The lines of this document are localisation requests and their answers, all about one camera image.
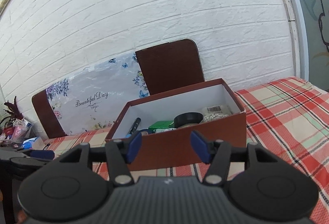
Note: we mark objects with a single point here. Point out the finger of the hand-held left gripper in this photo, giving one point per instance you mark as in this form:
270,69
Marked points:
42,154

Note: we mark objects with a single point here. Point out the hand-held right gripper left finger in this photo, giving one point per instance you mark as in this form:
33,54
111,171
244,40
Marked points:
133,148

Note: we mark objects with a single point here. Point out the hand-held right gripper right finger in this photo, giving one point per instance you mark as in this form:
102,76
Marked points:
199,147

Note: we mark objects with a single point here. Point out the blue tape roll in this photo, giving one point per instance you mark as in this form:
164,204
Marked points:
143,132

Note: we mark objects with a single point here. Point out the black marker pen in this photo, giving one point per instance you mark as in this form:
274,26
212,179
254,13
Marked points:
136,124

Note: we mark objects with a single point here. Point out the black tape roll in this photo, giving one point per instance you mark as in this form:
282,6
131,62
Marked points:
187,117

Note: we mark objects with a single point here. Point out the brown storage box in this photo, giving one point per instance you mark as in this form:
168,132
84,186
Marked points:
167,147

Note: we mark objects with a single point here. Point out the green cardboard box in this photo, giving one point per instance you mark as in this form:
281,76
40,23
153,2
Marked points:
159,125

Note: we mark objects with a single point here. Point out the blue tissue box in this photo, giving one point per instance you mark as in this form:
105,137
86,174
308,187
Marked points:
32,143

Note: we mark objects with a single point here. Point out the bag of white beads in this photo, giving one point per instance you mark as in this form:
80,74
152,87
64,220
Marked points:
213,116

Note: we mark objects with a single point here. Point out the brown chair back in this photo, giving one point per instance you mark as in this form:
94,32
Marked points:
169,67
43,116

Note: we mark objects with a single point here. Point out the dark red plant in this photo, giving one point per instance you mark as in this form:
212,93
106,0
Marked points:
12,111

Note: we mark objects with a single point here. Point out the floral printed sheet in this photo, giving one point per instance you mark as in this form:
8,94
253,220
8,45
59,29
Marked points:
90,90

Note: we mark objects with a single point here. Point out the red plaid tablecloth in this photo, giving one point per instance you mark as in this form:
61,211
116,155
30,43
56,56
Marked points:
282,124

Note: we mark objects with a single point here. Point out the glass door with cartoon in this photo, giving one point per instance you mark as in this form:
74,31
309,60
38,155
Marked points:
313,34

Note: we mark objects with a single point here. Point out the white door frame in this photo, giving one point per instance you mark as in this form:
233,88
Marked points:
290,8

